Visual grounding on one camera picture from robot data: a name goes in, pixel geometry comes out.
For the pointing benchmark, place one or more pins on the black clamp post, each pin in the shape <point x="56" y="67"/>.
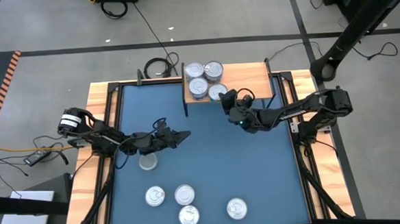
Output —
<point x="139" y="77"/>

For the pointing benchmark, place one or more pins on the black control box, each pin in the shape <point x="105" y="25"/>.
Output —
<point x="80" y="143"/>

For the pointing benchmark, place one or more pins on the white panel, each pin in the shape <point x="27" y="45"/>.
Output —
<point x="23" y="217"/>

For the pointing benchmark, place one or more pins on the blue table mat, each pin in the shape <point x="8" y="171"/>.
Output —
<point x="224" y="176"/>

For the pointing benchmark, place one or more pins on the black stand bar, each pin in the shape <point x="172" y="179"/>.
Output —
<point x="19" y="205"/>

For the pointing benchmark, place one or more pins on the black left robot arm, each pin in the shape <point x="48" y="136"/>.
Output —
<point x="105" y="135"/>

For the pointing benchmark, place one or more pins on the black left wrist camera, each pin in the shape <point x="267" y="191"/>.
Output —
<point x="163" y="130"/>

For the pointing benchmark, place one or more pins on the black table frame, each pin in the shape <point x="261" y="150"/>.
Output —
<point x="150" y="82"/>

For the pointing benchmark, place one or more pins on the wooden shelf black frame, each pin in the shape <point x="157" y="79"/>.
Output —
<point x="249" y="78"/>

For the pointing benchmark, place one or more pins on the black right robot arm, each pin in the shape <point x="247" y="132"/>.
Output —
<point x="299" y="112"/>

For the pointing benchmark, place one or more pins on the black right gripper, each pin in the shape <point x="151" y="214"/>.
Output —
<point x="250" y="119"/>

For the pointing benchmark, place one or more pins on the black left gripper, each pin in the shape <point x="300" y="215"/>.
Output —
<point x="153" y="142"/>

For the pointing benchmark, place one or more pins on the black power adapter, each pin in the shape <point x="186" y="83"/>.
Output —
<point x="37" y="157"/>

